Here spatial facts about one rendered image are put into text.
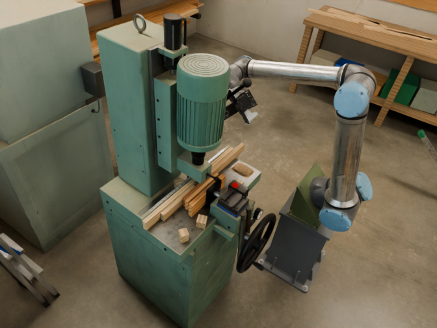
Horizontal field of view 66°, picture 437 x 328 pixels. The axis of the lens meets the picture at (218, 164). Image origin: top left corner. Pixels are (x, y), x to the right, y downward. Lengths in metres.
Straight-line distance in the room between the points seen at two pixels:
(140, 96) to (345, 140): 0.80
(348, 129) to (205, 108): 0.57
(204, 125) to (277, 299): 1.42
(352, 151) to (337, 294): 1.23
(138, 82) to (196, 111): 0.23
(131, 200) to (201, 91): 0.72
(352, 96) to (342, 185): 0.43
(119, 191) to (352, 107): 1.08
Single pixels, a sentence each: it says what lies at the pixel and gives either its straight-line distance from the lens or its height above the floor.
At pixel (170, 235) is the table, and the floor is 0.90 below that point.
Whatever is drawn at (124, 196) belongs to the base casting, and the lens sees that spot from 1.63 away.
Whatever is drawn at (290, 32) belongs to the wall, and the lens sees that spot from 4.65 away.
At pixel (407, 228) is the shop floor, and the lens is 3.04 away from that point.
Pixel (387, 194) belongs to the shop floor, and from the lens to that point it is 3.23.
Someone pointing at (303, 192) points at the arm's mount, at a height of 0.74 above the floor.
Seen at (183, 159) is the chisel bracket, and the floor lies 1.07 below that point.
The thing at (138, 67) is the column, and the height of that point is 1.46.
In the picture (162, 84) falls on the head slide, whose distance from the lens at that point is 1.21.
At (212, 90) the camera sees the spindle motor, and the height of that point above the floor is 1.46.
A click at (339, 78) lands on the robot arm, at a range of 1.46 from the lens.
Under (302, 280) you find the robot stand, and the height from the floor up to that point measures 0.05.
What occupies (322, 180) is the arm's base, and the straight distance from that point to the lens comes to 1.89.
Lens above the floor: 2.01
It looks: 43 degrees down
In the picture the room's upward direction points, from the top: 7 degrees clockwise
